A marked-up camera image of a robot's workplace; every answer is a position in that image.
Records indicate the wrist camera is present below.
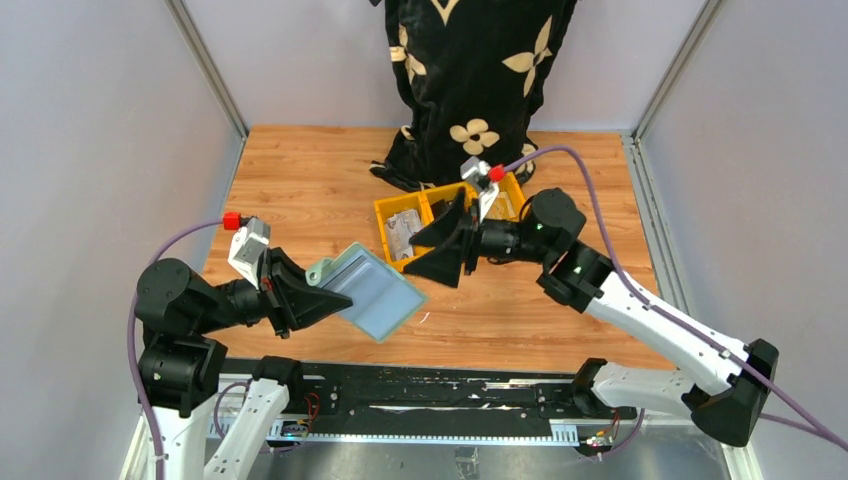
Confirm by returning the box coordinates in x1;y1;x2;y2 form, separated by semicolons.
460;156;506;220
227;217;271;289

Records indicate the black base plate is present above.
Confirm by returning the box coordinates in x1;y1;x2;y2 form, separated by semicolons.
218;356;639;439

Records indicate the gold cards stack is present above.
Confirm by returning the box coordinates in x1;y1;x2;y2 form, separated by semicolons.
487;192;520;221

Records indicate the silver cards stack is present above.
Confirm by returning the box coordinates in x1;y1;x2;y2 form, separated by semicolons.
385;209;422;262

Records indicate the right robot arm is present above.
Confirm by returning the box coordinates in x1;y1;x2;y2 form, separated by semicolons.
404;188;779;447

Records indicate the black floral blanket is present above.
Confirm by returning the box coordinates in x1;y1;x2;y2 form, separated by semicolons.
369;0;578;192

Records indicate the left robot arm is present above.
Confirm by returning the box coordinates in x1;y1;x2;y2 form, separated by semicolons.
132;248;353;479

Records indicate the black cards stack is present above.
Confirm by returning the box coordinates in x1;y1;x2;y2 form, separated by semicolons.
430;200;457;223

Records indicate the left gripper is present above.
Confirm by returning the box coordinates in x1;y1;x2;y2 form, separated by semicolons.
195;243;354;334

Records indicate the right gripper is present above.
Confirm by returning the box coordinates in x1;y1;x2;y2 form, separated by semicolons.
403;187;553;288

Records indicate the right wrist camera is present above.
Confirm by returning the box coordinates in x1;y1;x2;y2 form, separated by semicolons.
460;156;506;220

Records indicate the yellow three-compartment bin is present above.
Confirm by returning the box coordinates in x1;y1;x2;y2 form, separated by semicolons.
373;172;531;274

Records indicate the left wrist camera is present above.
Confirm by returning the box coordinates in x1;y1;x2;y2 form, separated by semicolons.
227;217;271;289

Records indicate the green card holder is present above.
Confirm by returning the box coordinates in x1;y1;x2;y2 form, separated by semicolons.
306;242;428;343

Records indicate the aluminium frame rail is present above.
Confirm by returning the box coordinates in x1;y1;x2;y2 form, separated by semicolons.
142;370;747;446

